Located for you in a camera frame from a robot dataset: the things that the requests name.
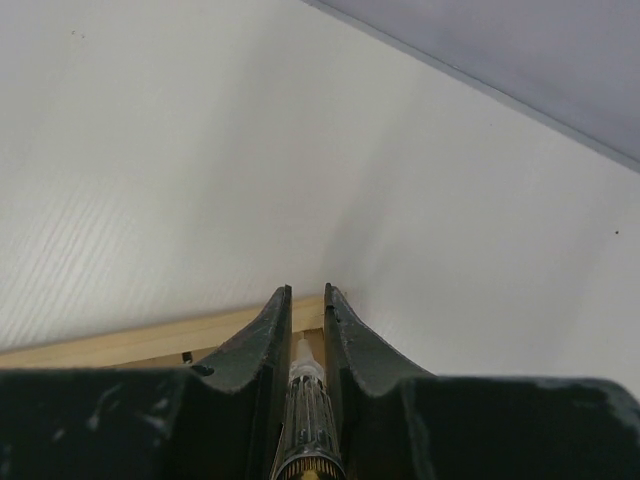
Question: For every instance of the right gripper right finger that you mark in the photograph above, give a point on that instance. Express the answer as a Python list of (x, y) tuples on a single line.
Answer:
[(396, 420)]

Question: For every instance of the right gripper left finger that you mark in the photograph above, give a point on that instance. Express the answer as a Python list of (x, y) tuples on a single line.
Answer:
[(219, 418)]

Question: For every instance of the light wooden picture frame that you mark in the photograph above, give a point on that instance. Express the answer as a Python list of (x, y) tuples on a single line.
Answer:
[(157, 345)]

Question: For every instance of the small metal tool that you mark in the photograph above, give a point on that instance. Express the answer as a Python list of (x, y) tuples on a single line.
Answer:
[(308, 446)]

